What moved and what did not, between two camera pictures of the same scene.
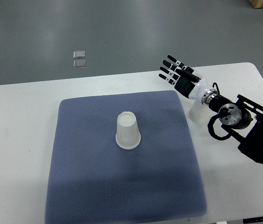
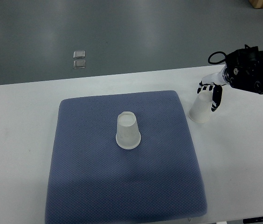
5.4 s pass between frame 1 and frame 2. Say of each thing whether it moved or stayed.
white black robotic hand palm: moved
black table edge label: stayed
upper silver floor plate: stayed
